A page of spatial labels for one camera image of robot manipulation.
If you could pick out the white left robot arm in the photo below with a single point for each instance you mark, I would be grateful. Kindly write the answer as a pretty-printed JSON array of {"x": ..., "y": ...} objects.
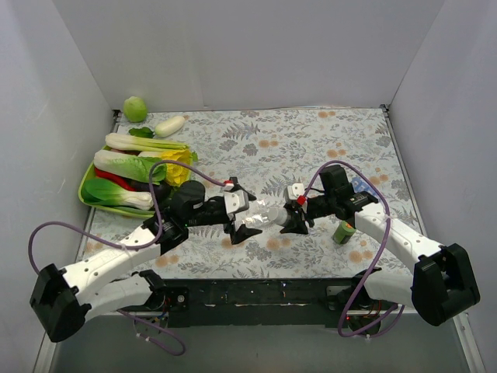
[{"x": 65, "y": 299}]

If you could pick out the long bok choy stalk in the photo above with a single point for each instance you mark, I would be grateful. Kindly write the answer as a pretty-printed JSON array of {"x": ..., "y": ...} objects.
[{"x": 126, "y": 142}]

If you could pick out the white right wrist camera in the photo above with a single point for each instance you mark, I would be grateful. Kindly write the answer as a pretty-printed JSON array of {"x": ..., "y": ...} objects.
[{"x": 296, "y": 191}]

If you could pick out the green bok choy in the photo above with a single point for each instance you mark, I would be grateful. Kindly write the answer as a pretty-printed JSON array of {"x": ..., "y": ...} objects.
[{"x": 105, "y": 193}]

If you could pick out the napa cabbage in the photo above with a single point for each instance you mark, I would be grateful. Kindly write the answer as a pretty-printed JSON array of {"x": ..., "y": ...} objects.
[{"x": 127, "y": 166}]

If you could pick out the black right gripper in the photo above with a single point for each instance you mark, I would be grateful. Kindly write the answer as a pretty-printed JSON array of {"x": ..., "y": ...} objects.
[{"x": 297, "y": 217}]

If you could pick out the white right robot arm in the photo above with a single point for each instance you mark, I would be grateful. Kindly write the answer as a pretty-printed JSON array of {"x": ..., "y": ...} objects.
[{"x": 442, "y": 282}]

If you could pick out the purple eggplant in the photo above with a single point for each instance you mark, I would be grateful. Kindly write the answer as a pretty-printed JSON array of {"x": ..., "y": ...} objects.
[{"x": 162, "y": 190}]

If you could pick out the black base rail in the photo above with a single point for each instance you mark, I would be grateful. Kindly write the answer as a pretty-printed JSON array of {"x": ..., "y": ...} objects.
[{"x": 250, "y": 302}]

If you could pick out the green plastic tray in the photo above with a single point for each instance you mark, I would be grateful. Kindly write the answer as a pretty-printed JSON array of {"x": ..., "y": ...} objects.
[{"x": 157, "y": 175}]

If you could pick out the yellow leafy vegetable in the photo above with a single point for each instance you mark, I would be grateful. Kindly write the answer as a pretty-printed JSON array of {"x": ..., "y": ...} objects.
[{"x": 176, "y": 175}]

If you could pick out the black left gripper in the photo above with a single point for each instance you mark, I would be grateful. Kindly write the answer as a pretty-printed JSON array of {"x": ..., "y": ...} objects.
[{"x": 231, "y": 217}]

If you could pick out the white radish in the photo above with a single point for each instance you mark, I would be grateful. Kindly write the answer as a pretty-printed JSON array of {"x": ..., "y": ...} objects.
[{"x": 169, "y": 126}]

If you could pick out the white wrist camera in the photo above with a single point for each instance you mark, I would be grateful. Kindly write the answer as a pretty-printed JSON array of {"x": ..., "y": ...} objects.
[
  {"x": 296, "y": 191},
  {"x": 237, "y": 201}
]

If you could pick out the white pill bottle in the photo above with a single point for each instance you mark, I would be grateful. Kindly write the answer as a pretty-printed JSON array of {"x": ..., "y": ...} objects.
[{"x": 281, "y": 216}]

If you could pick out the green round cabbage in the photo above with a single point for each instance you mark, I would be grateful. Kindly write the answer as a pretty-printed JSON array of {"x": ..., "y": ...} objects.
[{"x": 135, "y": 109}]

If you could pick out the red chili pepper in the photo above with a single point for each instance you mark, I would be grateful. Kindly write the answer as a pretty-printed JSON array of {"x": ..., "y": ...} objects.
[{"x": 118, "y": 180}]

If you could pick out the green pill bottle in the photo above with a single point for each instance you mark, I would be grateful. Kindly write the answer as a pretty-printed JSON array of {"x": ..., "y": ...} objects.
[{"x": 343, "y": 233}]

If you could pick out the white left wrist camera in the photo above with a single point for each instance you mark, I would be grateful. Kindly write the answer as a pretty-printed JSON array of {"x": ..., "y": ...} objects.
[{"x": 237, "y": 201}]

